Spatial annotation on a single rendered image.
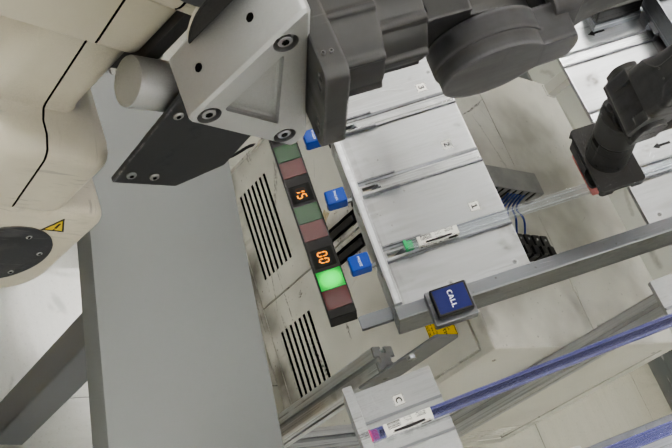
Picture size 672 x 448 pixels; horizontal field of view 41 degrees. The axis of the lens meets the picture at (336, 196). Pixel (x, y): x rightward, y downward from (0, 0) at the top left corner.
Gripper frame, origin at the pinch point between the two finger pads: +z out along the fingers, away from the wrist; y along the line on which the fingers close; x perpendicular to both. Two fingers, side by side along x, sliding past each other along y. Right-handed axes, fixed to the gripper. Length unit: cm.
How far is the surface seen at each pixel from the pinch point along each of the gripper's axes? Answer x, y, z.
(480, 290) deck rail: 21.5, -9.7, -0.6
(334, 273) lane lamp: 39.4, 0.1, 1.5
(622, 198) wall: -75, 64, 172
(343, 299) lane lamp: 39.4, -4.0, 1.5
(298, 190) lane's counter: 40.4, 14.6, 1.6
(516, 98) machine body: -17, 52, 60
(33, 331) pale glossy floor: 94, 24, 41
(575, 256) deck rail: 7.3, -9.3, -0.5
